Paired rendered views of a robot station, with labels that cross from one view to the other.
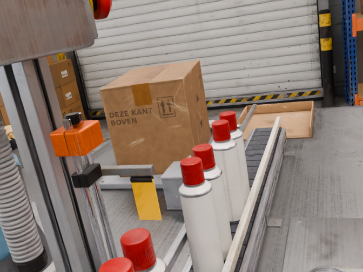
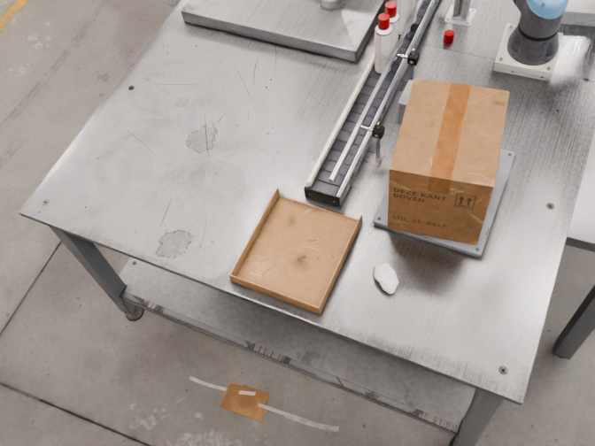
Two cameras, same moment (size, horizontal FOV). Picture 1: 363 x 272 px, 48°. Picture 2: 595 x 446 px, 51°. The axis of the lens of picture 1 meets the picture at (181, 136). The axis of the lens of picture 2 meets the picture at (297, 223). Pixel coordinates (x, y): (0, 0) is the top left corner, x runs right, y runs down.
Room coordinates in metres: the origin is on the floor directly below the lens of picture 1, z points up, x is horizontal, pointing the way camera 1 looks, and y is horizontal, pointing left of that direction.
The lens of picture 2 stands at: (2.23, -0.16, 2.30)
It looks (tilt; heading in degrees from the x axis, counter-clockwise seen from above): 58 degrees down; 192
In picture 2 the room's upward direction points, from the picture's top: 11 degrees counter-clockwise
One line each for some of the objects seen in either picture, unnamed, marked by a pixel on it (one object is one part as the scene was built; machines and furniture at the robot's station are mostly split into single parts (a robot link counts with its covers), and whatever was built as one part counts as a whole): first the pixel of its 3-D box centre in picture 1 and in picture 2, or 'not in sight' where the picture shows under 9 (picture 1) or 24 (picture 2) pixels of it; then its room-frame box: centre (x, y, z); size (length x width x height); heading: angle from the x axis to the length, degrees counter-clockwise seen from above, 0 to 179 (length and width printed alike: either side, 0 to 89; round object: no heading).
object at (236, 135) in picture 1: (233, 160); (383, 43); (0.79, -0.10, 0.98); 0.05 x 0.05 x 0.20
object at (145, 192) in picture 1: (146, 198); not in sight; (0.45, 0.06, 1.09); 0.03 x 0.01 x 0.06; 68
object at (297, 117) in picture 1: (275, 120); (297, 247); (1.41, -0.35, 0.85); 0.30 x 0.26 x 0.04; 158
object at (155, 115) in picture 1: (161, 115); (445, 162); (1.24, 0.05, 0.99); 0.30 x 0.24 x 0.27; 166
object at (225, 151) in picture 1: (227, 171); (390, 32); (0.74, -0.08, 0.98); 0.05 x 0.05 x 0.20
